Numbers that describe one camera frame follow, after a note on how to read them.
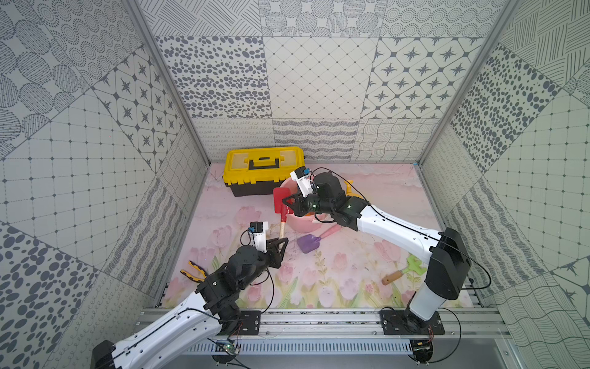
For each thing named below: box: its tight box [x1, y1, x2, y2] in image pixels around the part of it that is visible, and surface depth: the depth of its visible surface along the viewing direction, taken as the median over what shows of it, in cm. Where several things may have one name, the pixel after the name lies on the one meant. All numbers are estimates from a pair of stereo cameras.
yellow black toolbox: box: [222, 146, 305, 197], surface depth 100 cm
